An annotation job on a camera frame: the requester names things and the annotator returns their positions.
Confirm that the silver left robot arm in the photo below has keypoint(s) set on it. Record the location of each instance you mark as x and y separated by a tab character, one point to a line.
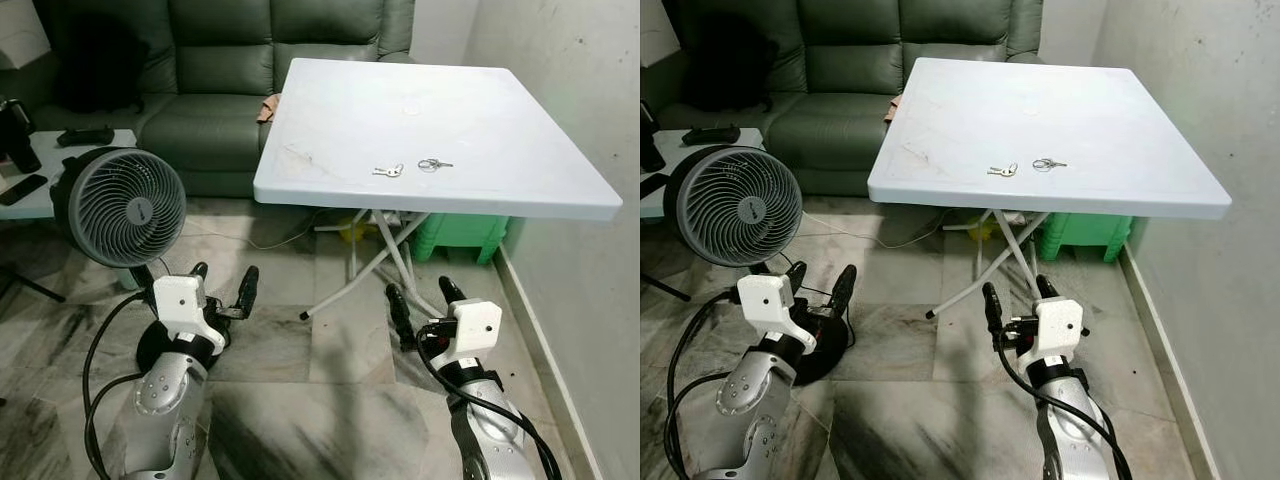
165	400
745	400

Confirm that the green plastic crate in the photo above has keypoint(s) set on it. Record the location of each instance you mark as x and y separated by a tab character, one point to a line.
1085	238
460	238

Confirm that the small yellow item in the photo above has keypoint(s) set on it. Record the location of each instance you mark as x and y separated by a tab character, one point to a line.
352	232
985	231

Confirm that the grey round floor fan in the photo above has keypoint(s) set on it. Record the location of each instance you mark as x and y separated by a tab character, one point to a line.
735	205
120	205

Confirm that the black stand leg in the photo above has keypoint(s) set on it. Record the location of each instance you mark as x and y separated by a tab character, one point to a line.
35	287
665	288

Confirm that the white low side table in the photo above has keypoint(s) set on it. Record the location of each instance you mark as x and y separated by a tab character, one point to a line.
700	155
70	160

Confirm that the black remote control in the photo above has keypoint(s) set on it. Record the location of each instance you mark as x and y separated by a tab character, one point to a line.
710	135
85	137

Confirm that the black phone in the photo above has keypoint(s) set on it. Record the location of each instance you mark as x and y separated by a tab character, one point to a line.
652	186
22	190

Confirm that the white folding table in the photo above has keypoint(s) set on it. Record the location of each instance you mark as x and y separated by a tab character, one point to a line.
1050	120
440	120

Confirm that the brown cloth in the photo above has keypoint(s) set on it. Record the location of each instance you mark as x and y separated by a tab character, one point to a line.
268	108
893	110

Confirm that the green leather sofa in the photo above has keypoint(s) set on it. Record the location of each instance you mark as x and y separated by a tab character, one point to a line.
220	60
850	60

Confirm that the black backpack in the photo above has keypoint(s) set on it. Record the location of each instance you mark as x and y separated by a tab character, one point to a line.
100	65
730	65

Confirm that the black upright device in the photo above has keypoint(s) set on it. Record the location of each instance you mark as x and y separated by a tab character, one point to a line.
18	140

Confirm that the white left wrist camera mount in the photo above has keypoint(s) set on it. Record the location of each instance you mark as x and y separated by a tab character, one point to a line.
765	298
180	298

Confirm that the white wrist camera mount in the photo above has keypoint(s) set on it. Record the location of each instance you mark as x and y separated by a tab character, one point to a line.
180	298
475	325
765	298
1060	325

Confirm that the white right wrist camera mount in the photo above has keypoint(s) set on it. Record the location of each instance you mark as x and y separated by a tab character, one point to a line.
475	325
1060	325

